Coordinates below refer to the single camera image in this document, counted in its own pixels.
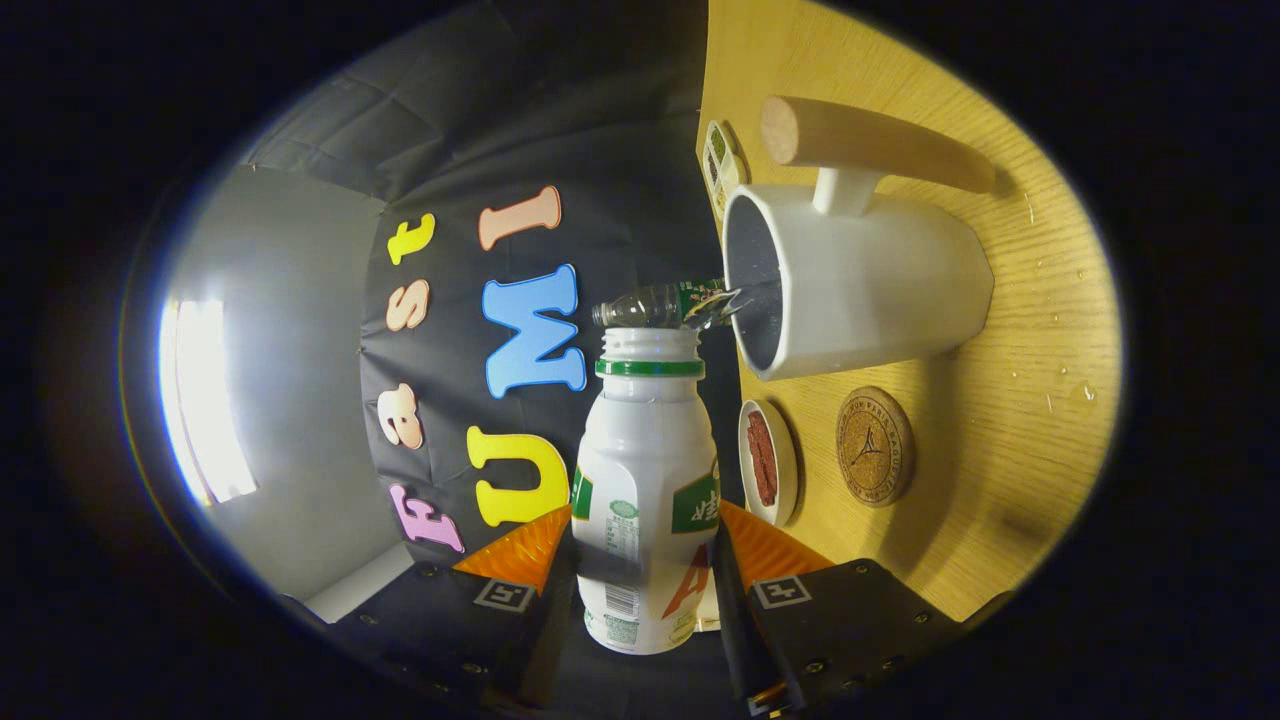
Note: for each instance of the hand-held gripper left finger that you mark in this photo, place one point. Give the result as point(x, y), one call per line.
point(555, 620)

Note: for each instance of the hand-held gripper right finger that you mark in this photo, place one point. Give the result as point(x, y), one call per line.
point(738, 640)

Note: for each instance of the white juice bottle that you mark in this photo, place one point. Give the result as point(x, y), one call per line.
point(640, 470)

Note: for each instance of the round cork coaster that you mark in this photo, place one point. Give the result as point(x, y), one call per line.
point(875, 447)

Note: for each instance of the clear plastic water bottle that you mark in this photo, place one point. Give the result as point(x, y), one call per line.
point(640, 305)

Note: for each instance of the red meat slice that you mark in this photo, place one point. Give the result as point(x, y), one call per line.
point(770, 475)
point(755, 450)

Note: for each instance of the round white plate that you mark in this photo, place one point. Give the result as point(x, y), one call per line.
point(788, 460)

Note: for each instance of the wooden table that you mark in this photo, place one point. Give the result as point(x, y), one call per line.
point(1030, 300)

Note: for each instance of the white divided dish with beans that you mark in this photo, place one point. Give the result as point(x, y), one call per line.
point(730, 175)

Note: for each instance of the black backdrop cloth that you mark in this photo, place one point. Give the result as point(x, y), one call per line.
point(560, 120)

